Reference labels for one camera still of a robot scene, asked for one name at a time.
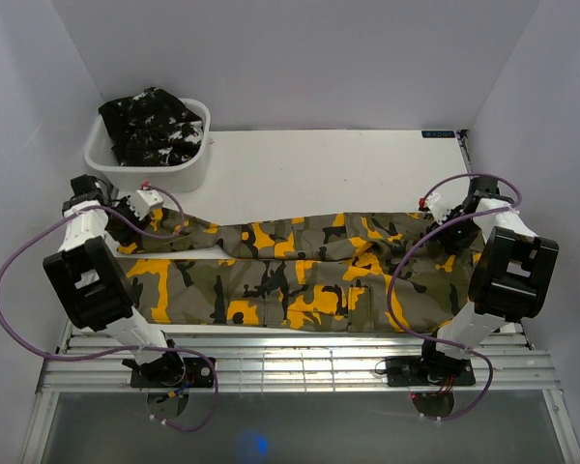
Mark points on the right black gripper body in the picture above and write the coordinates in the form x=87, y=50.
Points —
x=459, y=236

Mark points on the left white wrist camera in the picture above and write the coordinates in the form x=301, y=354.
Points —
x=143, y=201

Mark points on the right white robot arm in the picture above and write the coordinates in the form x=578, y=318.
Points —
x=509, y=282

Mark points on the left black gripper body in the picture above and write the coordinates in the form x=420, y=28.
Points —
x=121, y=230

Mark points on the dark blue table label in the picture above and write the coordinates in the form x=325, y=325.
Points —
x=438, y=134

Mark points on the yellow green camouflage trousers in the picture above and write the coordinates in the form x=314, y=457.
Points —
x=365, y=273

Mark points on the aluminium rail frame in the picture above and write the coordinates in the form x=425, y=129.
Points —
x=269, y=361

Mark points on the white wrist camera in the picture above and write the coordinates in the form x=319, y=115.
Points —
x=143, y=201
x=437, y=205

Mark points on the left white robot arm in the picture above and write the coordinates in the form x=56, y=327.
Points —
x=93, y=288

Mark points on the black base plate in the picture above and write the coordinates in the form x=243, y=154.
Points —
x=196, y=374
x=415, y=371

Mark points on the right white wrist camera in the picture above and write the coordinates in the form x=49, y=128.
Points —
x=437, y=205

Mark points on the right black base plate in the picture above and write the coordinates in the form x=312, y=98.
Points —
x=415, y=371

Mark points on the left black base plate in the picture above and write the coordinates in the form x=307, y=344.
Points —
x=196, y=374

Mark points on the black white camouflage trousers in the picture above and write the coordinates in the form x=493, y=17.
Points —
x=152, y=129

